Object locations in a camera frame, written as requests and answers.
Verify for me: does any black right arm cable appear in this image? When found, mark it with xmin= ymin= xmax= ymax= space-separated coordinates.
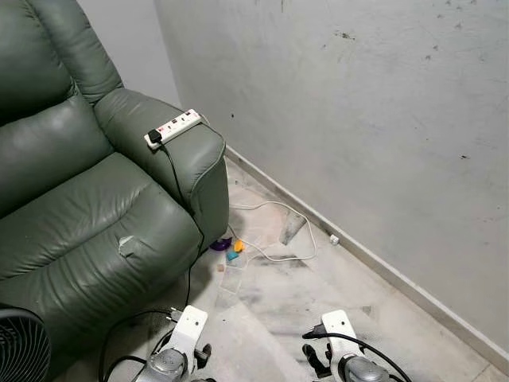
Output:
xmin=301 ymin=325 xmax=414 ymax=382

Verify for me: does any white floor cable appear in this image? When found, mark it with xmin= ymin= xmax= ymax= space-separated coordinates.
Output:
xmin=228 ymin=201 xmax=318 ymax=263

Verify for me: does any white power strip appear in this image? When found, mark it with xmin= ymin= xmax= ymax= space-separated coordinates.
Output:
xmin=144 ymin=109 xmax=204 ymax=151

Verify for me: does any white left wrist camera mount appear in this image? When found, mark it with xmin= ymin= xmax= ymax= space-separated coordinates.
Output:
xmin=169 ymin=306 xmax=210 ymax=357

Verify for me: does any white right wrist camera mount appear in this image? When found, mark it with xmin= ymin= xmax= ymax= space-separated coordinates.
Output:
xmin=321 ymin=310 xmax=359 ymax=361

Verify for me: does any green leather sofa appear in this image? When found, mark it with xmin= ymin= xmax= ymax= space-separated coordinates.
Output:
xmin=0 ymin=0 xmax=231 ymax=379

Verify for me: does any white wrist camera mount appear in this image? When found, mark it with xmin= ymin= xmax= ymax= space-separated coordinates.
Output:
xmin=169 ymin=306 xmax=210 ymax=357
xmin=321 ymin=310 xmax=359 ymax=361

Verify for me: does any black fan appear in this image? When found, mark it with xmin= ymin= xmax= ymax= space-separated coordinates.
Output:
xmin=0 ymin=304 xmax=53 ymax=382

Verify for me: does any clear plastic bag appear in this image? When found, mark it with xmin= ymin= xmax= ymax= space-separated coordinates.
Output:
xmin=216 ymin=267 xmax=249 ymax=310

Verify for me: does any thin black power cord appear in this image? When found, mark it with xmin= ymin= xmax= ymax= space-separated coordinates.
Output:
xmin=157 ymin=142 xmax=196 ymax=313

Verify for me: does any long black left arm cable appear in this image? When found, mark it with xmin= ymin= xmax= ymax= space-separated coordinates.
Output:
xmin=99 ymin=310 xmax=177 ymax=382

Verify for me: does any white skirting board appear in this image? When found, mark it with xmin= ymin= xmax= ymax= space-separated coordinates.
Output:
xmin=225 ymin=146 xmax=509 ymax=375

